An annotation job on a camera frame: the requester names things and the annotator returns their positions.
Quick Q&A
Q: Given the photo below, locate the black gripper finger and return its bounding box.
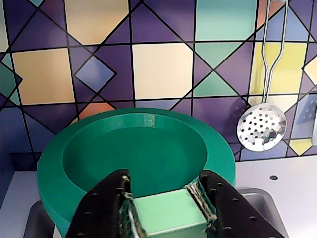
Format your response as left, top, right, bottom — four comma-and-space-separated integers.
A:
185, 170, 285, 238
66, 169, 148, 238

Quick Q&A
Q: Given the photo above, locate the blue toy play kitchen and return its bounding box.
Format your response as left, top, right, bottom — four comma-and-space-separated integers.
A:
0, 0, 317, 238

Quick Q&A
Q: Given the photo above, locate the steel slotted spatula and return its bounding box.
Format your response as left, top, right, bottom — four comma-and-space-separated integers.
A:
296, 95, 317, 147

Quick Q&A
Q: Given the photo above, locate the steel perforated skimmer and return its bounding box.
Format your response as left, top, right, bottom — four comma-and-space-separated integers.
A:
237, 0, 288, 152

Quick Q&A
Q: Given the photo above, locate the green round lid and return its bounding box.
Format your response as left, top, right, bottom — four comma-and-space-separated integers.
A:
36, 107, 236, 238

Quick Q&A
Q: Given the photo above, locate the grey toy sink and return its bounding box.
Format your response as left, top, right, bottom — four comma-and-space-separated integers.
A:
23, 188, 289, 238

